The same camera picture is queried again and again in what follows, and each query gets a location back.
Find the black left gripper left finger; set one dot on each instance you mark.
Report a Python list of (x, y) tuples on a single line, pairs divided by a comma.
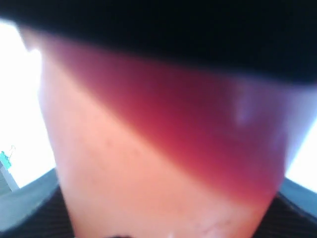
[(38, 211)]

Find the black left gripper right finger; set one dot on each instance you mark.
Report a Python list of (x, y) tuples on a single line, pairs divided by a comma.
[(275, 38)]

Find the red sauce squeeze bottle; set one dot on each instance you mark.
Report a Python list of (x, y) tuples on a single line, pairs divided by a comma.
[(150, 149)]

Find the teal binder clip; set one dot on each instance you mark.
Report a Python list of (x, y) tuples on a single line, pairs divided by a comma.
[(5, 157)]

